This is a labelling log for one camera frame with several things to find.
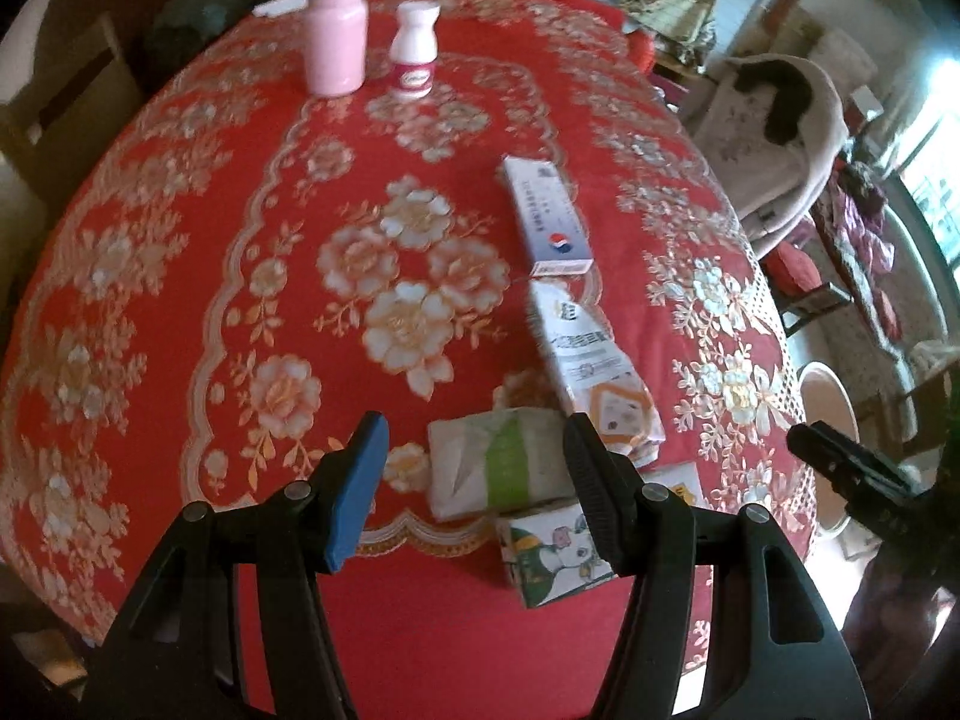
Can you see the person's right forearm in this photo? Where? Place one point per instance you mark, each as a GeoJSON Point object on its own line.
{"type": "Point", "coordinates": [892, 600]}

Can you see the red seat cushion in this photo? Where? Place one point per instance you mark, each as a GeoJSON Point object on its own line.
{"type": "Point", "coordinates": [795, 270]}

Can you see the white green tissue pack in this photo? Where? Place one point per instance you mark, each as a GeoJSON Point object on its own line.
{"type": "Point", "coordinates": [480, 465]}

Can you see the brown wooden chair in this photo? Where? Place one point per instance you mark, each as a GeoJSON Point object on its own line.
{"type": "Point", "coordinates": [75, 90]}

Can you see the blue and white long box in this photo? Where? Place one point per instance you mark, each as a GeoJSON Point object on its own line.
{"type": "Point", "coordinates": [544, 217]}

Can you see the white carton yellow label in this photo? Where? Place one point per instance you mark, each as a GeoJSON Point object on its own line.
{"type": "Point", "coordinates": [682, 484]}

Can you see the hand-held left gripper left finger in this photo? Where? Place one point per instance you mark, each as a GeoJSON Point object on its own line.
{"type": "Point", "coordinates": [352, 495]}

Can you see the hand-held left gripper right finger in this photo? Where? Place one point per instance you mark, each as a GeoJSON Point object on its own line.
{"type": "Point", "coordinates": [592, 487]}

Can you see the purple clothes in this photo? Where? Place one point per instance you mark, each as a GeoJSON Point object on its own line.
{"type": "Point", "coordinates": [855, 225]}

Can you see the dark bag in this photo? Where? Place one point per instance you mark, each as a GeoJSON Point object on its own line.
{"type": "Point", "coordinates": [187, 22]}

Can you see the pink bottle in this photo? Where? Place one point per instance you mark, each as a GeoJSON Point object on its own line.
{"type": "Point", "coordinates": [335, 37]}

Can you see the white orange patterned wrapper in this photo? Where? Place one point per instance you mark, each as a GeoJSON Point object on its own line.
{"type": "Point", "coordinates": [592, 367]}

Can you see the small white bottle red label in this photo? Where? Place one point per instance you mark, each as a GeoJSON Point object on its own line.
{"type": "Point", "coordinates": [412, 45]}

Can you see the wooden stool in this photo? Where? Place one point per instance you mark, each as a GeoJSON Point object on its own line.
{"type": "Point", "coordinates": [814, 307]}

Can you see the black fur collar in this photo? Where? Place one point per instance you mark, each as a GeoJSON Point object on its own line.
{"type": "Point", "coordinates": [787, 97]}

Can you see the cartoon print carton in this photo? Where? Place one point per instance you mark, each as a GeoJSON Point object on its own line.
{"type": "Point", "coordinates": [547, 555]}

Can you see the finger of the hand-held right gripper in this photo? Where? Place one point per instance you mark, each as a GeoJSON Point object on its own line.
{"type": "Point", "coordinates": [847, 465]}

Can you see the beige round trash bin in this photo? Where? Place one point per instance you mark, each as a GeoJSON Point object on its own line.
{"type": "Point", "coordinates": [825, 405]}

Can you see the red floral tablecloth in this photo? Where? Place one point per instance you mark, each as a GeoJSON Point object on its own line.
{"type": "Point", "coordinates": [225, 277]}

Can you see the floral sofa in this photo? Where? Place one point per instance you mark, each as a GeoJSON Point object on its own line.
{"type": "Point", "coordinates": [922, 300]}

